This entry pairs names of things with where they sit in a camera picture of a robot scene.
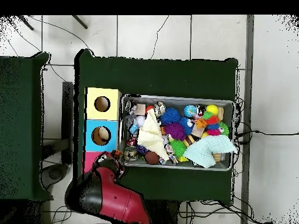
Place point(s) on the globe print ball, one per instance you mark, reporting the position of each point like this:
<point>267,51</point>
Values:
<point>190,110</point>

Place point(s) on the dark green tablecloth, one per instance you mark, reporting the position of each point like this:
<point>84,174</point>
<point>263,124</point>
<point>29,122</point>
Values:
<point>23,140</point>
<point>151,77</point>

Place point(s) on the grey stand base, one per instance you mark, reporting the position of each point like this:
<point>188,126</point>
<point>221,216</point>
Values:
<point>56,173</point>

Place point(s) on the blue spiky ball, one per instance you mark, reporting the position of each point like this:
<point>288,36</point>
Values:
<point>170,116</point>

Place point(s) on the black stand leg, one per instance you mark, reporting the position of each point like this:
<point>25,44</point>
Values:
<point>80,22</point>
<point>25,22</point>

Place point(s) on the yellow ball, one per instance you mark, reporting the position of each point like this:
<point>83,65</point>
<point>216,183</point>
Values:
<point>212,109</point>

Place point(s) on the orange ball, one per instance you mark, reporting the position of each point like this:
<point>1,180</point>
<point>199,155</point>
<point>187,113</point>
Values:
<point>149,108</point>

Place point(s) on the mint green knitted cloth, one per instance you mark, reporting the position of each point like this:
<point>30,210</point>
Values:
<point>203,149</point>

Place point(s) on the blue spiky toy with eyes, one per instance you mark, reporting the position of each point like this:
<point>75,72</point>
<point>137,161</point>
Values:
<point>185,123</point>

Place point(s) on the purple spiky toy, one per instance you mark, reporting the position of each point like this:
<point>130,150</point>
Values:
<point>175,131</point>

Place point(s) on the bright green spiky ball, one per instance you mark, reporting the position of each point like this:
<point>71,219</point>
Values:
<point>178,148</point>

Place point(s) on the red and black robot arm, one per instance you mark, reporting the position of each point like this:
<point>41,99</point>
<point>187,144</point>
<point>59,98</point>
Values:
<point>121,203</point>

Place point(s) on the black upright panel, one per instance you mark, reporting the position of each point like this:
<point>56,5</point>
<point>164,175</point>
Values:
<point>67,116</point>

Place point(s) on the brown toy football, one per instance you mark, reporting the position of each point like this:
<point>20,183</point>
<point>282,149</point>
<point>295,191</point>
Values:
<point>152,158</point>

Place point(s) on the cream knitted cloth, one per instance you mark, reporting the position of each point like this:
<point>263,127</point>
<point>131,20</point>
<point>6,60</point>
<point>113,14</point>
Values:
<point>150,137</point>

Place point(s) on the wooden box with three holes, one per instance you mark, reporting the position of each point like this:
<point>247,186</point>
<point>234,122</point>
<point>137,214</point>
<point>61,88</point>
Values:
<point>91,112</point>

